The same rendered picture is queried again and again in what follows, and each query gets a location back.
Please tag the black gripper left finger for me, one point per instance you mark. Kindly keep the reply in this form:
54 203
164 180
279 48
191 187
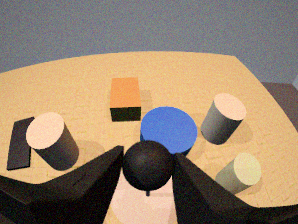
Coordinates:
78 197

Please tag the brown rectangular block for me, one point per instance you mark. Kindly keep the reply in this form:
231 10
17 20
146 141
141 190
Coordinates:
124 102

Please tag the dark blue cylinder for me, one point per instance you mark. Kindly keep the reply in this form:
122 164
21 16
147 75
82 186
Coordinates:
171 127

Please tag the pale yellow cylinder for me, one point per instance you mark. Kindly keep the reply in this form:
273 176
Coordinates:
239 174

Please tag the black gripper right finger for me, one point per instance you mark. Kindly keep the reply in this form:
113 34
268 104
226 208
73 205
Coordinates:
200 200

